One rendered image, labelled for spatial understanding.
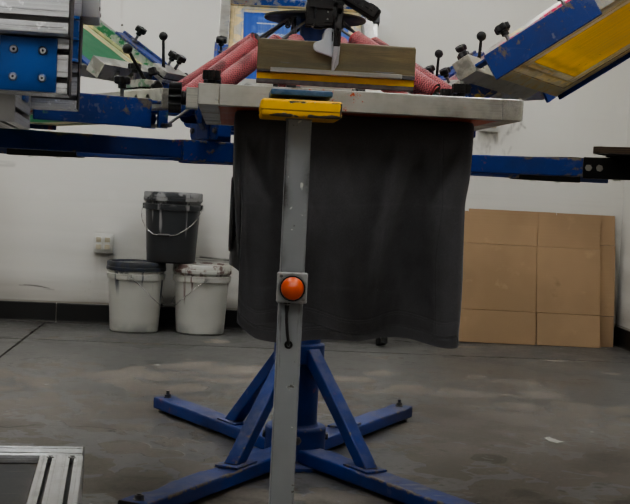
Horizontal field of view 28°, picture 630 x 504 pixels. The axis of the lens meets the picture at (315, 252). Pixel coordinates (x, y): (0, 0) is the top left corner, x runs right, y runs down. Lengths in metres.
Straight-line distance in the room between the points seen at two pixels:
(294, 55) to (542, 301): 4.42
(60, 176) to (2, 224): 0.41
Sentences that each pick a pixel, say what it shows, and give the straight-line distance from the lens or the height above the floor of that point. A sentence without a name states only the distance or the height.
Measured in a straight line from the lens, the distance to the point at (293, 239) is 2.05.
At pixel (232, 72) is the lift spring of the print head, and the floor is 1.12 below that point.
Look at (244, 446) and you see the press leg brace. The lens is 3.46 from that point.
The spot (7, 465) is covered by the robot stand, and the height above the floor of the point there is 0.21.
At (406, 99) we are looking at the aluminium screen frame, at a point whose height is 0.98.
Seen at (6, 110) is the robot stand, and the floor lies 0.92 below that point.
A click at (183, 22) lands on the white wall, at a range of 7.02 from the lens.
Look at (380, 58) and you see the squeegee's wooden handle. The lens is 2.86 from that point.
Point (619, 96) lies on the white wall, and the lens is 7.32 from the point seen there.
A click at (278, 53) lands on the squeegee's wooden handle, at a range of 2.84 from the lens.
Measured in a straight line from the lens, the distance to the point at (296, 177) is 2.05.
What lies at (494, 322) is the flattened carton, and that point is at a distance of 7.00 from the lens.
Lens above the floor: 0.82
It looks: 3 degrees down
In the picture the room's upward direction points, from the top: 3 degrees clockwise
